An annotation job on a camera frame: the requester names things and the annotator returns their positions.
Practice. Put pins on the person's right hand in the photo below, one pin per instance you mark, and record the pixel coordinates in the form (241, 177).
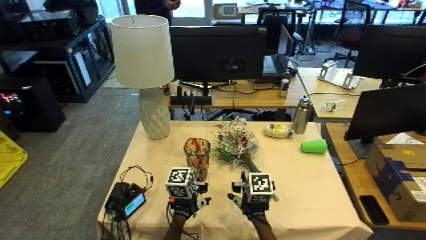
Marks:
(250, 201)

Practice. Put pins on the person's left hand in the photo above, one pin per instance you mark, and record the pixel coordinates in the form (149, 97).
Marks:
(186, 200)

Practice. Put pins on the beige tablecloth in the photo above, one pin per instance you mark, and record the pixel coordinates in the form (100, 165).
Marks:
(230, 186)

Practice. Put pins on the white marker cube right glove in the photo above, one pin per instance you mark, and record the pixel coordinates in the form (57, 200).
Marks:
(260, 186)

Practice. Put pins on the white marker cube glove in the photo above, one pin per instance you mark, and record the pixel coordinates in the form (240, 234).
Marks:
(260, 186)
(178, 182)

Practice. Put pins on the white marker cube left glove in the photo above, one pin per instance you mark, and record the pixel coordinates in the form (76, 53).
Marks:
(178, 182)

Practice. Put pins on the orange patterned glass vase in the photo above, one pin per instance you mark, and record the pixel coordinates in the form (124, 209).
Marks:
(197, 158)

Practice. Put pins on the artificial flower bouquet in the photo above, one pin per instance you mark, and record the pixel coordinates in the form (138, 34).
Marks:
(234, 141)

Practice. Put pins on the black device with lit screen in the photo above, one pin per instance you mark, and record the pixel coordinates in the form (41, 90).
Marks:
(125, 200)

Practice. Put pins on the white tape roll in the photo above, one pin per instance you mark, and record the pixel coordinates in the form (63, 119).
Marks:
(277, 130)

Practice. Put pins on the green plastic cup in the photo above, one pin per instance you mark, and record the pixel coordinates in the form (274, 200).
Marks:
(314, 146)

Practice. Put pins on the wooden side desk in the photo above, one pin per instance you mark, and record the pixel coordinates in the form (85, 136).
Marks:
(354, 186)

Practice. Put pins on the stainless steel water bottle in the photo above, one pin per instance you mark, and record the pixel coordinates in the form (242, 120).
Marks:
(302, 115)

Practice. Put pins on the black smartphone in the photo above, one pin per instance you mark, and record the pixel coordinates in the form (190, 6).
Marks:
(373, 209)

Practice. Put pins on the small clear plastic object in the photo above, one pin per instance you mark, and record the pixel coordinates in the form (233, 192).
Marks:
(330, 106)

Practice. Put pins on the cardboard box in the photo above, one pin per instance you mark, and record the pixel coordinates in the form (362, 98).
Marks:
(399, 176)

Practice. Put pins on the black tilted monitor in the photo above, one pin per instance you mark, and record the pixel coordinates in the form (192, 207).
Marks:
(386, 113)

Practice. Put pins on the white table lamp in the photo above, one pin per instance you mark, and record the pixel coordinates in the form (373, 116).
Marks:
(144, 66)

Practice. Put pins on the white printed stand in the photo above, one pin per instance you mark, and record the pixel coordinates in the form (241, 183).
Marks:
(338, 76)

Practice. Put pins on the black computer monitor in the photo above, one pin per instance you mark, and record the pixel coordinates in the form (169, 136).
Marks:
(217, 53)

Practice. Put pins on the yellow plastic bin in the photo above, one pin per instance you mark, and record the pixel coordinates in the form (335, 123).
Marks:
(9, 158)

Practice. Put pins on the black computer tower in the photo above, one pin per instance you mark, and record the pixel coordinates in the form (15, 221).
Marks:
(31, 103)

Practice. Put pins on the black storage cabinet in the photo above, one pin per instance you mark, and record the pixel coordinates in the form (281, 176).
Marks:
(66, 56)

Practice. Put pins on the large black monitor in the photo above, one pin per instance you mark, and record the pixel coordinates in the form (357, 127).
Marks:
(390, 53)

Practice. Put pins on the checkerboard calibration board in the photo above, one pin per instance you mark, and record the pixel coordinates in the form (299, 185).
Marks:
(226, 10)

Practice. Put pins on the black office chair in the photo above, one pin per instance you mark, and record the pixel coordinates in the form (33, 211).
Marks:
(353, 30)

